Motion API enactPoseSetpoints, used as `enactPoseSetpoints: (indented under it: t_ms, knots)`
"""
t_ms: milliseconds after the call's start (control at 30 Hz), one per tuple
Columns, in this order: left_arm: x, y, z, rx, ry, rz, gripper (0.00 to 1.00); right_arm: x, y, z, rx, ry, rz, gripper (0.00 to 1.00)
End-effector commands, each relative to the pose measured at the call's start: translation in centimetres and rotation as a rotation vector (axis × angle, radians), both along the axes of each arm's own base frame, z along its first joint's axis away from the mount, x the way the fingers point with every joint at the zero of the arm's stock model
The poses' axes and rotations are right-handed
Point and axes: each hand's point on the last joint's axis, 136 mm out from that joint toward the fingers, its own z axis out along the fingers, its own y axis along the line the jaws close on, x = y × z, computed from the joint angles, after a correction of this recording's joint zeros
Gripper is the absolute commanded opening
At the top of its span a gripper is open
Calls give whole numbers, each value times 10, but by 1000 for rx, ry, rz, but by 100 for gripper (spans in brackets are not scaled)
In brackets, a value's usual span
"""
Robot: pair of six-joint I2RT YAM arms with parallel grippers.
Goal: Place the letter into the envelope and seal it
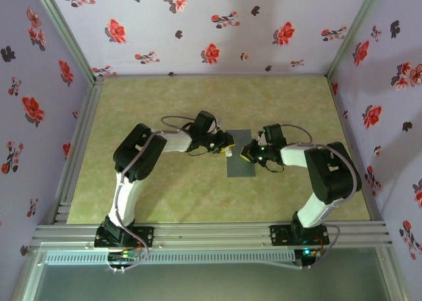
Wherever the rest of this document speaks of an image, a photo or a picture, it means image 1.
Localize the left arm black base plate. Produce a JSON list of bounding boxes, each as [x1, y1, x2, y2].
[[94, 225, 155, 249]]

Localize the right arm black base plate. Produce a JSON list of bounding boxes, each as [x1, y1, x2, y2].
[[269, 224, 330, 248]]

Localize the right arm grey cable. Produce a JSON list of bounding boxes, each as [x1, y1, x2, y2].
[[280, 124, 363, 271]]

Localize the wide aluminium frame rail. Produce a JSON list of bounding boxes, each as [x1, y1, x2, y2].
[[32, 220, 394, 249]]

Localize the left arm controller board wires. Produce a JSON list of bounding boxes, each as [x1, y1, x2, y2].
[[105, 248, 149, 275]]

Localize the lower aluminium frame leg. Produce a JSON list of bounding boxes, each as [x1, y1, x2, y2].
[[375, 248, 411, 301], [9, 248, 45, 301]]

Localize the arm controller board wires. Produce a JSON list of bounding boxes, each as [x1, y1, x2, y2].
[[294, 246, 322, 271], [105, 248, 149, 275]]

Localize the grey metal lower panel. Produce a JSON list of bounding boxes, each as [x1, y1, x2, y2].
[[32, 248, 393, 301]]

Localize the grey-blue paper envelope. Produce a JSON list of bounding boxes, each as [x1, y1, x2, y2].
[[226, 128, 257, 178]]

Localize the grey slotted cable duct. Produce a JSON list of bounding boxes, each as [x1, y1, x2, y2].
[[44, 250, 297, 266]]

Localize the right arm controller board wires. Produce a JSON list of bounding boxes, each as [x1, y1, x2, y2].
[[294, 246, 322, 271]]

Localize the aluminium corner post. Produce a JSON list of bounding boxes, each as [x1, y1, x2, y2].
[[29, 0, 100, 84], [324, 0, 387, 81]]

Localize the aluminium side rail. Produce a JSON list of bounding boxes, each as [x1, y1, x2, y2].
[[49, 76, 105, 225], [325, 76, 387, 222]]

